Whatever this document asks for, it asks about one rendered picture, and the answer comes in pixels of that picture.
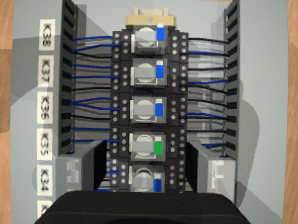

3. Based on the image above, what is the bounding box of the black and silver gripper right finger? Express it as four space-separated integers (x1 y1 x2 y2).
185 142 236 204

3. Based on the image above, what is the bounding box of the grey relay with green button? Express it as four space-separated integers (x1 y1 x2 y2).
131 131 166 161

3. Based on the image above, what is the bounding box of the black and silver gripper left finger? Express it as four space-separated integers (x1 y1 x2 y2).
55 140 107 200

